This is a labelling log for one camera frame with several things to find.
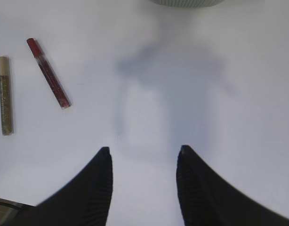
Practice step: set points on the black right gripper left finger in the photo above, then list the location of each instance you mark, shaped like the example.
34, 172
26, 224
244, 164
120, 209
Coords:
84, 201

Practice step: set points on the gold glitter pen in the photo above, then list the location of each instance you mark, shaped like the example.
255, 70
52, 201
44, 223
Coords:
5, 97

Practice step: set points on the red glitter pen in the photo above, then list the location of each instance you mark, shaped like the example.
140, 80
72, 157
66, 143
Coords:
48, 73

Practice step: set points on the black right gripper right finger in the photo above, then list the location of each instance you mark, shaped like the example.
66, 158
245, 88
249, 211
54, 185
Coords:
206, 199

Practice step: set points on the green woven plastic basket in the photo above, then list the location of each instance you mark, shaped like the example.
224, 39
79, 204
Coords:
187, 3

